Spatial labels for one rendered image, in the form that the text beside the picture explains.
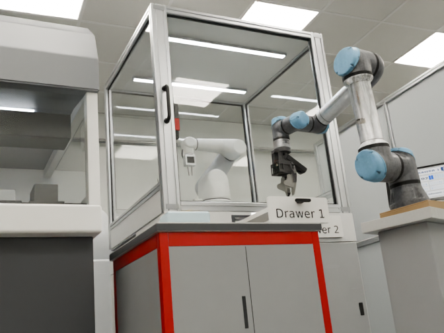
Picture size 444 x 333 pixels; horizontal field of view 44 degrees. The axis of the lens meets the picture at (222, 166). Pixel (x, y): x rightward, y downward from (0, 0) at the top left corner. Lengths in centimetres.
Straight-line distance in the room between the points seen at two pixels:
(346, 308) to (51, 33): 181
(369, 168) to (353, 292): 92
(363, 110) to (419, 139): 207
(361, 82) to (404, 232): 58
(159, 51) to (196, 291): 133
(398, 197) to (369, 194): 244
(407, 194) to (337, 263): 77
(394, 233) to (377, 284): 246
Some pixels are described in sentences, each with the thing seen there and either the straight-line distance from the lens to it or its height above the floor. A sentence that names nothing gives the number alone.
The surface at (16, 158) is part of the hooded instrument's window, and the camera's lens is 208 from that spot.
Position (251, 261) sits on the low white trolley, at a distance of 185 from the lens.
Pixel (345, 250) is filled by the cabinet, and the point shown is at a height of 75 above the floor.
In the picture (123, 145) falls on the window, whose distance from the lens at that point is 314.
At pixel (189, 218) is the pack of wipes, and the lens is 180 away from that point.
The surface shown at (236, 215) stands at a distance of 254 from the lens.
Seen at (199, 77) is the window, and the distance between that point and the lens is 273.
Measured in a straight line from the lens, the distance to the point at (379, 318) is 458.
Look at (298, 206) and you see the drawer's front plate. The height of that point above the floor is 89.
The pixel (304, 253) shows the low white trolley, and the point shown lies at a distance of 197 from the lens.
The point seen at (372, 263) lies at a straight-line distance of 458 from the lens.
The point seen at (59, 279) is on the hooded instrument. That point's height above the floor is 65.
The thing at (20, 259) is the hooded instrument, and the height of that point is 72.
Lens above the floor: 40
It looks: 17 degrees up
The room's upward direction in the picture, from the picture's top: 6 degrees counter-clockwise
